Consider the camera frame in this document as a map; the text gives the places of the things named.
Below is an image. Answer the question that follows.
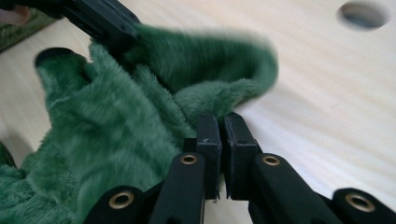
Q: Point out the green woven basket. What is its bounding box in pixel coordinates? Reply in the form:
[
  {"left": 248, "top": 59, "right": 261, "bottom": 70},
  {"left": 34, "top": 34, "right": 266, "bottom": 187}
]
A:
[{"left": 0, "top": 8, "right": 59, "bottom": 54}]

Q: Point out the green fluffy cloth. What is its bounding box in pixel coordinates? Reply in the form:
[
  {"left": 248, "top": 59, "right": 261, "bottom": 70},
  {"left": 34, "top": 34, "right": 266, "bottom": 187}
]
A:
[{"left": 0, "top": 22, "right": 279, "bottom": 224}]

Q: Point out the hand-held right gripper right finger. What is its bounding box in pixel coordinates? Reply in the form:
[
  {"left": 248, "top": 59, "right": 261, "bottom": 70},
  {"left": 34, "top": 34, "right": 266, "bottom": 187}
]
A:
[{"left": 222, "top": 112, "right": 344, "bottom": 224}]

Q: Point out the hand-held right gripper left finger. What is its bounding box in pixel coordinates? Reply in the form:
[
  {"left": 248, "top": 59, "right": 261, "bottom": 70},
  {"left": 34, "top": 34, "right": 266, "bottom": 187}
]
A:
[{"left": 148, "top": 114, "right": 222, "bottom": 224}]

